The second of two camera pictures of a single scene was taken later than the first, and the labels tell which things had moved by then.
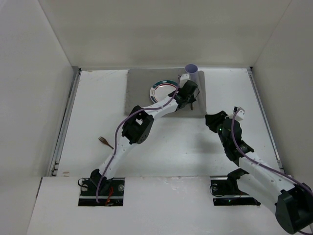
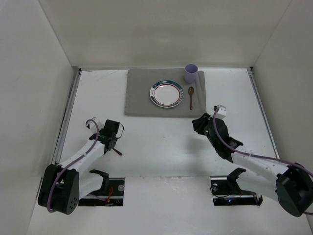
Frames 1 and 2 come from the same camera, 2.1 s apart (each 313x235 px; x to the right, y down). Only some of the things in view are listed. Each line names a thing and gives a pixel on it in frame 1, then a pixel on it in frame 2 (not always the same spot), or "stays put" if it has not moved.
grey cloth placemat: x=139 y=82 stays put
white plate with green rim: x=162 y=89 stays put
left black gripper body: x=190 y=87 to x=110 y=143
